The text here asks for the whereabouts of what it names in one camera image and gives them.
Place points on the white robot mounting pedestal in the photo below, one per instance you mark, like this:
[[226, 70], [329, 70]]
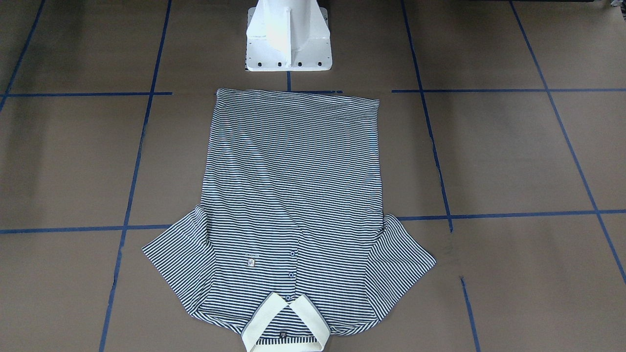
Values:
[[288, 35]]

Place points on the navy white striped polo shirt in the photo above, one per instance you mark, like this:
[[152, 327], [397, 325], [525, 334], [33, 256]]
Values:
[[289, 244]]

